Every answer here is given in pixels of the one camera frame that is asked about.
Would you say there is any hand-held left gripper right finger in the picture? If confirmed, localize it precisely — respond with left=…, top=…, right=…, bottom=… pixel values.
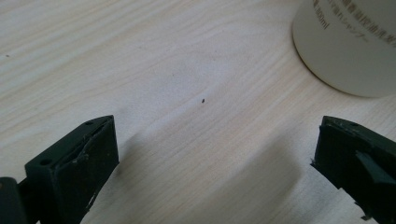
left=310, top=115, right=396, bottom=224

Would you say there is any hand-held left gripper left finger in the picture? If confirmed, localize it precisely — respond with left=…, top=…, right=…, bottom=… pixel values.
left=18, top=115, right=120, bottom=224

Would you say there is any cream plastic bottle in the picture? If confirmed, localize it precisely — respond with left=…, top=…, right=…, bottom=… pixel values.
left=291, top=0, right=396, bottom=99

